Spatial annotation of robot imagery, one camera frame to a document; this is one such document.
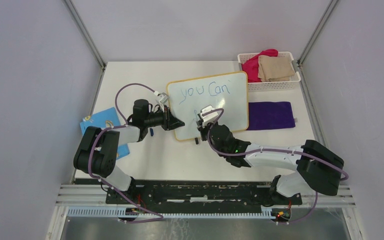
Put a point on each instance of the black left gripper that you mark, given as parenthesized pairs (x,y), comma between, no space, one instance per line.
(170,122)

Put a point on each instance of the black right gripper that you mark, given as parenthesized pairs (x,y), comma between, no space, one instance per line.
(203,129)

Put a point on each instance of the yellow framed whiteboard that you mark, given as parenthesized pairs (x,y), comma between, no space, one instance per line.
(228,91)

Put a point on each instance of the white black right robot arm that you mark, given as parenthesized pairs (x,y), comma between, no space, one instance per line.
(312,165)

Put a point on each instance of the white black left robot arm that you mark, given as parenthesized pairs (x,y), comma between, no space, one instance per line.
(97,152)

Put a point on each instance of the purple towel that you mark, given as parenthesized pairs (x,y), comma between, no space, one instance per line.
(268,115)

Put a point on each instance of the blue picture book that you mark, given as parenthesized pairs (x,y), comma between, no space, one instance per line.
(103,119)

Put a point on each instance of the red cloth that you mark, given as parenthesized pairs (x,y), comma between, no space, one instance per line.
(251,66)

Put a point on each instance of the beige cloth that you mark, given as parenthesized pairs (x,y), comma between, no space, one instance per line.
(274,69)

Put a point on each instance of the white perforated plastic basket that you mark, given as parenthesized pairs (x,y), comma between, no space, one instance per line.
(293,82)

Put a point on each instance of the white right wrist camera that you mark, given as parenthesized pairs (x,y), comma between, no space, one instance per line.
(209,115)

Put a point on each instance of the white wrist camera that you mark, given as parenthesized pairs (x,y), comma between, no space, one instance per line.
(161,98)
(209,115)

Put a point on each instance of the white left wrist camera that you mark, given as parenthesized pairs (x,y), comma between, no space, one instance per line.
(161,98)

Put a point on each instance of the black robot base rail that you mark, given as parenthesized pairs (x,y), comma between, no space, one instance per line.
(207,197)

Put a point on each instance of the aluminium frame rail right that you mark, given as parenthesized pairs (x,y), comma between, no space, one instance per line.
(305,85)

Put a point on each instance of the aluminium frame rail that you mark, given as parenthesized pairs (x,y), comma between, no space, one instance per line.
(305,85)
(74,13)

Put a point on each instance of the aluminium frame rail left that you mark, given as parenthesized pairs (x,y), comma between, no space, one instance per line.
(74,13)

